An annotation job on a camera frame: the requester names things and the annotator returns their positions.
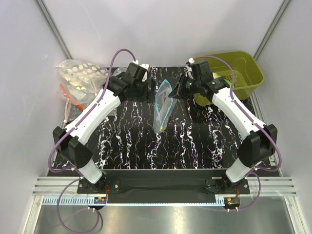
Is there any black marble pattern mat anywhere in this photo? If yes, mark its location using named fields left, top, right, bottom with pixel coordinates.
left=52, top=66, right=263, bottom=170

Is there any purple cable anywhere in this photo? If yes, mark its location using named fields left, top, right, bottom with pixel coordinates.
left=190, top=55, right=281, bottom=212
left=48, top=49, right=139, bottom=234

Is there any olive green plastic bin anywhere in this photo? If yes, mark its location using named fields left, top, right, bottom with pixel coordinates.
left=194, top=51, right=264, bottom=100

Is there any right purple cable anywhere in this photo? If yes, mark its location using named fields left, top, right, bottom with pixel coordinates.
left=190, top=55, right=281, bottom=212

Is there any clear orange-zipper bag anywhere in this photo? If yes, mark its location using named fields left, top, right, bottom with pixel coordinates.
left=99, top=67, right=127, bottom=85

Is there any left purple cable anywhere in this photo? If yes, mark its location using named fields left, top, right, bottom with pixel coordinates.
left=48, top=49, right=139, bottom=234

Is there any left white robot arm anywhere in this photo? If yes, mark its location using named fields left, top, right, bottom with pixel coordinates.
left=50, top=68, right=149, bottom=193

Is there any clear red-zipper bag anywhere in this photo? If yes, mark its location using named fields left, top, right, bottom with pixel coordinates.
left=58, top=81, right=102, bottom=110

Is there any bag of white discs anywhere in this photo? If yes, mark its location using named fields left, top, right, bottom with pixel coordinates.
left=56, top=59, right=108, bottom=94

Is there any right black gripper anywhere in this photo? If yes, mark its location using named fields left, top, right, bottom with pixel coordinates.
left=168, top=74, right=201, bottom=100

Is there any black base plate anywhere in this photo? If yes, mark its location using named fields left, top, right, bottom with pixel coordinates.
left=77, top=169, right=250, bottom=206

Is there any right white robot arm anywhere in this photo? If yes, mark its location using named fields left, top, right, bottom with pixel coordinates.
left=168, top=75, right=277, bottom=193

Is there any clear blue-zipper bag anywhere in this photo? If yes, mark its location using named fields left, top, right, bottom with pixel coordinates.
left=153, top=79, right=177, bottom=133

